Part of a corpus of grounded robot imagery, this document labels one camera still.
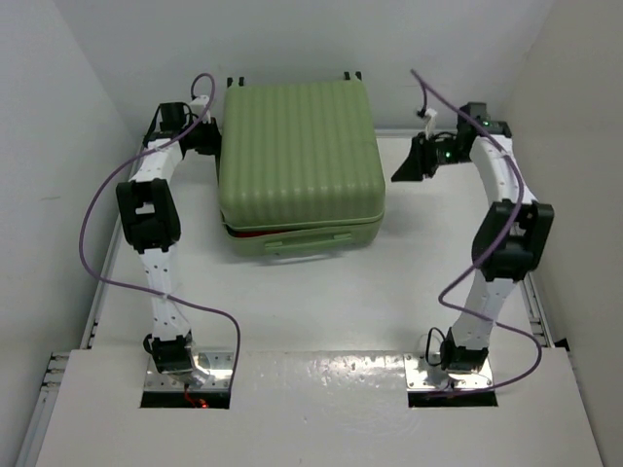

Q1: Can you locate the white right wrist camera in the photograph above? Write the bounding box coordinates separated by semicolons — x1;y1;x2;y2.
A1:
417;108;437;140

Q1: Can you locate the metal base plate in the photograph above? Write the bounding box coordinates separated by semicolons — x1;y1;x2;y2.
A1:
143;346;234;393
403;353;494;393

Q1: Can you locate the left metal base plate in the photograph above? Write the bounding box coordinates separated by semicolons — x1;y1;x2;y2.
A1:
143;346;234;393

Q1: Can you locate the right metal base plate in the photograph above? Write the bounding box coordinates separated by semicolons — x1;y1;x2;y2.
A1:
403;353;494;393

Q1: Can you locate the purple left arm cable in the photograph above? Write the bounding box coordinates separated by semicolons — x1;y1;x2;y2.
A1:
79;72;243;395

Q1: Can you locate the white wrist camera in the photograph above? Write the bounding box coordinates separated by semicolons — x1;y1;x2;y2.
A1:
417;108;437;140
189;94;211;123

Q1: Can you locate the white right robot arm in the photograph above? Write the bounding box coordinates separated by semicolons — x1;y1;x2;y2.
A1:
391;102;555;373

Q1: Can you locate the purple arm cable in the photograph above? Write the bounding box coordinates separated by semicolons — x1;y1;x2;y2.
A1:
79;72;243;395
411;68;544;401

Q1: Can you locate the green suitcase blue lining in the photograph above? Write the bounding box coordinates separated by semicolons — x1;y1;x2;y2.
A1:
217;72;385;258

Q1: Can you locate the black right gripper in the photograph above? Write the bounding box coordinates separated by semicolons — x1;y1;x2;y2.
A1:
393;132;473;182

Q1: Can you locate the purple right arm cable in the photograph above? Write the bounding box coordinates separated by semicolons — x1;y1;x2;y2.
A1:
411;68;544;401

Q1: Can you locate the red cloth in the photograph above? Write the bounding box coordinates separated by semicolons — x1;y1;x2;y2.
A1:
225;226;290;238

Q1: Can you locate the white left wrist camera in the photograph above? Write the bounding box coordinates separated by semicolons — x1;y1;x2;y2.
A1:
189;94;211;123

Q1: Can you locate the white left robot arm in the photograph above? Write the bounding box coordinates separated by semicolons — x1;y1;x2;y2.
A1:
116;95;219;387

